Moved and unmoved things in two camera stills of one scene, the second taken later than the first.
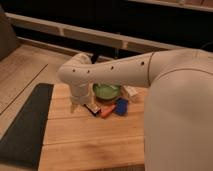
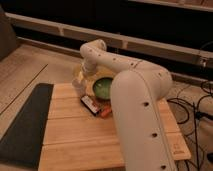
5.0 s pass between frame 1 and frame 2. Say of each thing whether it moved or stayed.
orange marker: stayed
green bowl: stayed
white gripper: moved
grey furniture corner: stayed
